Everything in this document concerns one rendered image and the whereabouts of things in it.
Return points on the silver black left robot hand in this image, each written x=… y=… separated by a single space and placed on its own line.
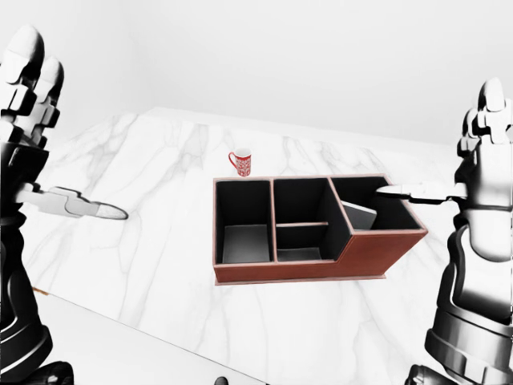
x=20 y=168

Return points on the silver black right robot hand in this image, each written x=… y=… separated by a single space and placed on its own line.
x=483 y=256

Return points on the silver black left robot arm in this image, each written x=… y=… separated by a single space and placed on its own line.
x=22 y=355

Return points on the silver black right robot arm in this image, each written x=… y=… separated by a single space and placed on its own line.
x=465 y=353

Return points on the red-brown desk caddy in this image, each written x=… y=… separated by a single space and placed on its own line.
x=360 y=256

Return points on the grey book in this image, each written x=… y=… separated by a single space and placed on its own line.
x=358 y=218

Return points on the red white patterned mug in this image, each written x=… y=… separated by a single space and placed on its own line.
x=243 y=164

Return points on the small dark shape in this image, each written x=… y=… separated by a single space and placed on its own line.
x=221 y=381

